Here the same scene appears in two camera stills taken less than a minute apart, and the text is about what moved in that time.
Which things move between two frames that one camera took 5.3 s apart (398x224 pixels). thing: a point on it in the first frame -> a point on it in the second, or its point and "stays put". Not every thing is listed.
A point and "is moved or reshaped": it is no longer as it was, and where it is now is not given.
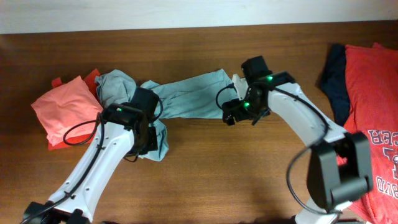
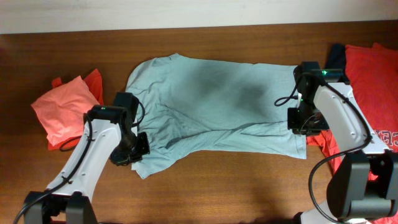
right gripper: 240,113 -> 298,129
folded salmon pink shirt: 72,102 stays put
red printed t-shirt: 372,79 stays put
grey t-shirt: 203,96 is moved or reshaped
